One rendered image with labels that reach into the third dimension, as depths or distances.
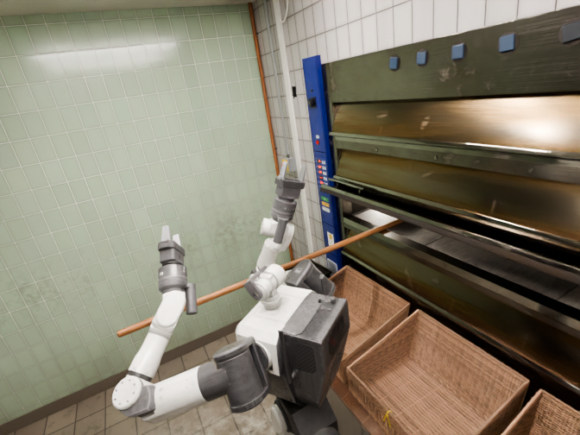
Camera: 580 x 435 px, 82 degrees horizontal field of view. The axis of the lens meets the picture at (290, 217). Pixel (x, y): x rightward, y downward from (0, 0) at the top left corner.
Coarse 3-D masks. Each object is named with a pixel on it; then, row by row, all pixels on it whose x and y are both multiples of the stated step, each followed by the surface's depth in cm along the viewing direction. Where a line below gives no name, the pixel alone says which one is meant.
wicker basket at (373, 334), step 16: (352, 272) 219; (336, 288) 225; (352, 288) 220; (368, 288) 207; (384, 288) 194; (352, 304) 221; (368, 304) 207; (384, 304) 195; (400, 304) 184; (352, 320) 212; (368, 320) 208; (384, 320) 196; (400, 320) 180; (352, 336) 200; (368, 336) 197; (384, 336) 176; (352, 352) 167
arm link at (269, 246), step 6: (288, 234) 127; (270, 240) 135; (282, 240) 133; (288, 240) 128; (264, 246) 133; (270, 246) 132; (276, 246) 133; (282, 246) 131; (270, 252) 132; (276, 252) 132
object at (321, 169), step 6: (318, 162) 218; (324, 162) 212; (318, 168) 220; (324, 168) 215; (318, 174) 223; (324, 174) 217; (318, 180) 225; (324, 180) 219; (318, 186) 228; (324, 192) 224; (324, 198) 226; (324, 204) 228; (330, 204) 221; (324, 210) 231; (330, 210) 224; (330, 216) 226
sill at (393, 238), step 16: (352, 224) 210; (368, 224) 201; (384, 240) 186; (400, 240) 177; (432, 256) 158; (448, 256) 155; (464, 272) 144; (480, 272) 141; (496, 288) 132; (512, 288) 128; (528, 288) 127; (528, 304) 122; (544, 304) 118; (560, 304) 117; (560, 320) 114; (576, 320) 109
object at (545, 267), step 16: (336, 192) 189; (352, 192) 189; (368, 192) 191; (400, 208) 158; (416, 208) 160; (416, 224) 140; (464, 224) 136; (464, 240) 121; (512, 240) 119; (528, 240) 120; (512, 256) 107; (560, 256) 105; (576, 256) 106; (560, 272) 95
